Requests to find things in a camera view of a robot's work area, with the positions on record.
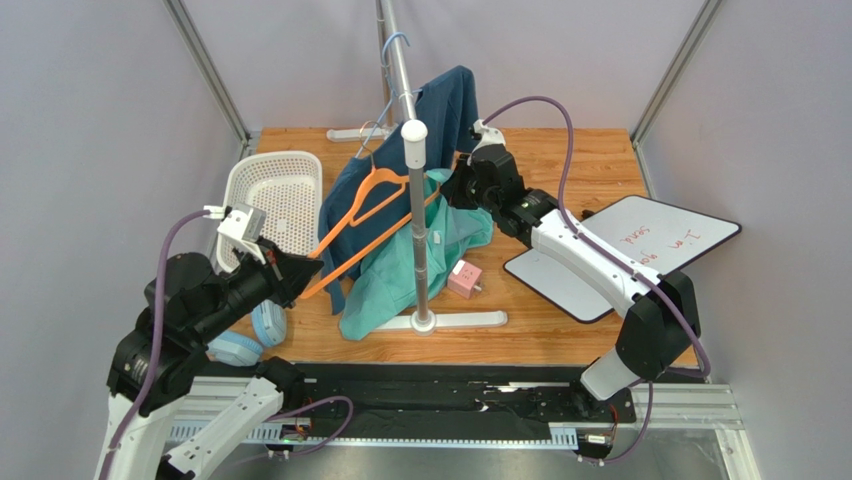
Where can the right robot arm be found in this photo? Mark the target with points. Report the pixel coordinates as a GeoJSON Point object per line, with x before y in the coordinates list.
{"type": "Point", "coordinates": [660, 318]}

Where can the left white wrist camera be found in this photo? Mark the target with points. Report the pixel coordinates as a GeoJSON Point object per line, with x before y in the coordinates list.
{"type": "Point", "coordinates": [241, 224]}

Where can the silver clothes rack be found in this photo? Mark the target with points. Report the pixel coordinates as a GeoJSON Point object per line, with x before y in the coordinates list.
{"type": "Point", "coordinates": [446, 105]}

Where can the teal t shirt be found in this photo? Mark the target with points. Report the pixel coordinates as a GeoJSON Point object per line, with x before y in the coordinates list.
{"type": "Point", "coordinates": [386, 286]}

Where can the pink power adapter cube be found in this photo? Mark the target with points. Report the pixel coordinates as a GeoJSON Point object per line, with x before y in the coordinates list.
{"type": "Point", "coordinates": [465, 279]}

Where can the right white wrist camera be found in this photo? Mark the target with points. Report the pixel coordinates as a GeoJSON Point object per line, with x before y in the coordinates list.
{"type": "Point", "coordinates": [484, 135]}

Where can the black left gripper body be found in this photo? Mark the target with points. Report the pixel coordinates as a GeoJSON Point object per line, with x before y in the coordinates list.
{"type": "Point", "coordinates": [276, 282]}

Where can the light blue headphones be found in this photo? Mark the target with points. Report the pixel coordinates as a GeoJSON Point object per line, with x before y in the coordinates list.
{"type": "Point", "coordinates": [269, 323]}

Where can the white dry erase board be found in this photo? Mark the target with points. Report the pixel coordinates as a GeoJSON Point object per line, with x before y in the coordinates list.
{"type": "Point", "coordinates": [661, 236]}

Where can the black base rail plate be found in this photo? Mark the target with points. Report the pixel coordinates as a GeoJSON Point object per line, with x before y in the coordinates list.
{"type": "Point", "coordinates": [456, 402]}

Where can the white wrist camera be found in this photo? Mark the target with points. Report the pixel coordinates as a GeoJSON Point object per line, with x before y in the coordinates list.
{"type": "Point", "coordinates": [241, 224]}
{"type": "Point", "coordinates": [484, 135]}

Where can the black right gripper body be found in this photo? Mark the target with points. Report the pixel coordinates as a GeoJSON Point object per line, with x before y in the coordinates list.
{"type": "Point", "coordinates": [467, 184]}

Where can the orange plastic hanger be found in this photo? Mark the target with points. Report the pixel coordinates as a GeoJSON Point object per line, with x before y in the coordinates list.
{"type": "Point", "coordinates": [414, 134]}

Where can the white perforated plastic basket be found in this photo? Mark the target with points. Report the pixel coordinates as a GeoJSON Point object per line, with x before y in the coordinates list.
{"type": "Point", "coordinates": [287, 186]}

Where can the light blue wire hanger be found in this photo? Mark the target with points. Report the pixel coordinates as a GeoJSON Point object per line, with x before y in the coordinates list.
{"type": "Point", "coordinates": [398, 91]}

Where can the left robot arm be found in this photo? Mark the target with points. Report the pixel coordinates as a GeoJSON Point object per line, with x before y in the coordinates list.
{"type": "Point", "coordinates": [155, 365]}

